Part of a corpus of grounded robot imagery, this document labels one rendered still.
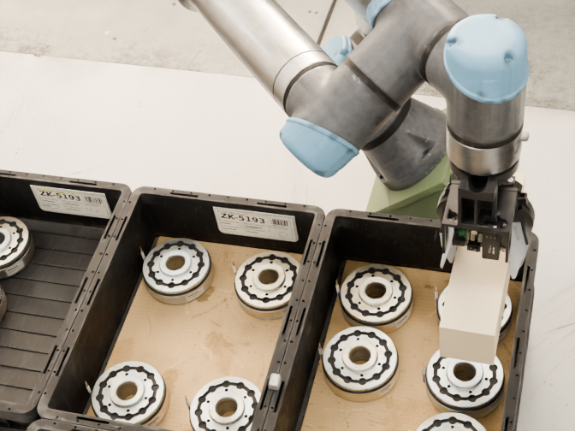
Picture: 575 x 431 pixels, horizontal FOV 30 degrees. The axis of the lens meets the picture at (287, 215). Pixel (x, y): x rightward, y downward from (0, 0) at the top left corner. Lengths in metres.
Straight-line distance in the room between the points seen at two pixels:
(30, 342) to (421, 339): 0.57
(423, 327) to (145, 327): 0.40
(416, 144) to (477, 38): 0.70
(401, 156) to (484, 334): 0.55
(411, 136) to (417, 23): 0.64
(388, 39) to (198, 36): 2.27
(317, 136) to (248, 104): 0.98
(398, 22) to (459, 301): 0.33
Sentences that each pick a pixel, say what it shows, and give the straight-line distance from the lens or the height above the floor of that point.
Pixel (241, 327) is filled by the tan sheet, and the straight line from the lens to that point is 1.56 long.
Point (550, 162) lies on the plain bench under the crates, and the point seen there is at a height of 0.70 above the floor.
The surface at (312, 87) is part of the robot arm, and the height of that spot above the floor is 1.36.
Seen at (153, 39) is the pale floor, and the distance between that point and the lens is 3.35.
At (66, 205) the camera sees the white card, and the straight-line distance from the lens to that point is 1.71.
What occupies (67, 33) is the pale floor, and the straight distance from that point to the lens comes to 3.46.
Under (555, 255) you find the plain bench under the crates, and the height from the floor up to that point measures 0.70.
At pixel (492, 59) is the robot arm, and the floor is 1.44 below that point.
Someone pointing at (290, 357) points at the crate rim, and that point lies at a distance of 1.40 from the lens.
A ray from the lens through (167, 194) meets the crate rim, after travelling 1.61.
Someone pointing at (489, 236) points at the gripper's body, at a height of 1.21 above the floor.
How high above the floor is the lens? 2.10
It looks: 50 degrees down
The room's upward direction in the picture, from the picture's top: 11 degrees counter-clockwise
